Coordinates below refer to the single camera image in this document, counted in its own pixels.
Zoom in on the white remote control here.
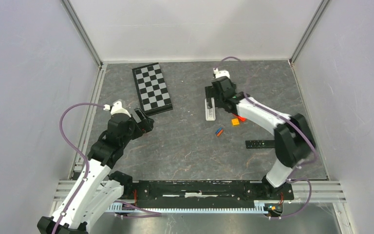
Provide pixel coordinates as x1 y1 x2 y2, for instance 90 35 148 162
205 97 216 121

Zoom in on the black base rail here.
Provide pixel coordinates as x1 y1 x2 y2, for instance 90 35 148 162
118 180 295 209

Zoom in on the orange cube block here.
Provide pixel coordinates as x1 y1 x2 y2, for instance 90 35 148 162
231 118 240 126

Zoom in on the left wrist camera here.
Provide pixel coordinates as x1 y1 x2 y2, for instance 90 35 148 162
110 100 131 117

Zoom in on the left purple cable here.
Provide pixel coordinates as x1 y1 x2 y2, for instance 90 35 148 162
51 102 162 234

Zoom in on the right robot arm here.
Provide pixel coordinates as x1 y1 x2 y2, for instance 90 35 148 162
205 76 318 199

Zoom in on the red rectangular block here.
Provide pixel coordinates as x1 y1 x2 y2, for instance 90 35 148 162
236 115 246 122

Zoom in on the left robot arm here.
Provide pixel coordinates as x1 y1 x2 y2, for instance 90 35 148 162
37 108 154 234

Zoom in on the black remote control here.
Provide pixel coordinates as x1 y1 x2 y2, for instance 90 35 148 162
245 140 275 149

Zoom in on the checkered chess board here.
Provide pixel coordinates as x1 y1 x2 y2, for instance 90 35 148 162
132 63 173 116

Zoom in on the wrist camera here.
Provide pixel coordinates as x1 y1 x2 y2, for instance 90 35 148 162
110 100 131 117
213 68 230 79

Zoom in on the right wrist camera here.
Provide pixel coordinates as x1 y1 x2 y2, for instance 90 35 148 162
213 68 230 79

